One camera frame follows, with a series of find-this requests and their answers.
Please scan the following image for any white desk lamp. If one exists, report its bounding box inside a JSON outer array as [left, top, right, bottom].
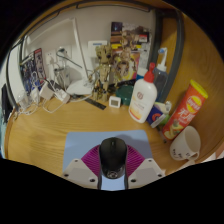
[[24, 17, 94, 96]]

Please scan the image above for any small blue box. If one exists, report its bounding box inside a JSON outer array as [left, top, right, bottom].
[[145, 104, 168, 129]]

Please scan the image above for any colourful figure box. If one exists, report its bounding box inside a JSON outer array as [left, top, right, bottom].
[[110, 21, 151, 81]]

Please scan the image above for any white mug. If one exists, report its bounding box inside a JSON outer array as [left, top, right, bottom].
[[169, 125, 202, 162]]

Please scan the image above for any clear white-nozzle spray bottle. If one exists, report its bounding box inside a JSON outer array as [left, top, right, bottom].
[[153, 47, 169, 103]]

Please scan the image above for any white charger block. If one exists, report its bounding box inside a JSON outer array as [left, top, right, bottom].
[[39, 81, 54, 101]]

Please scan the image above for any black computer mouse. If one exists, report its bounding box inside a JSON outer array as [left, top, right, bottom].
[[98, 136, 129, 180]]

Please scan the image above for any dark green round container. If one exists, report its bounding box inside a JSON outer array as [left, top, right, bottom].
[[115, 83, 135, 106]]

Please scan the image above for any white red-capped lotion bottle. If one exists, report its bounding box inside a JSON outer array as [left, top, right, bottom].
[[128, 62, 158, 124]]

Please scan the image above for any white wall socket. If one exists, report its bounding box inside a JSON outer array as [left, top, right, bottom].
[[45, 46, 73, 66]]

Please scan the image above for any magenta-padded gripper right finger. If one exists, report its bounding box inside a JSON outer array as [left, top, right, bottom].
[[123, 145, 166, 190]]

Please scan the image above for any red yellow-lidded chips can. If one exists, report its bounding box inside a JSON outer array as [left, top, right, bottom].
[[162, 79, 209, 141]]

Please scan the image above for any small white square clock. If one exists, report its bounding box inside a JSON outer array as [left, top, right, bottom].
[[108, 95, 122, 109]]

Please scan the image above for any light blue mouse pad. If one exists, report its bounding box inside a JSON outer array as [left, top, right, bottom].
[[62, 129, 154, 191]]

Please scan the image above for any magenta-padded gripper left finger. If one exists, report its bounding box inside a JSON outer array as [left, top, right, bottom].
[[61, 144, 103, 190]]

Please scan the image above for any brown tree creature figurine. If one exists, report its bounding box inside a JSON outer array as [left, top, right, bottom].
[[88, 44, 116, 103]]

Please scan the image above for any black ruler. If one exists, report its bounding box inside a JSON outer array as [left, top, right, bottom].
[[83, 96, 107, 111]]

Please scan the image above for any small white plug adapter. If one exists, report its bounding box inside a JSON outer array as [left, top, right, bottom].
[[54, 89, 71, 104]]

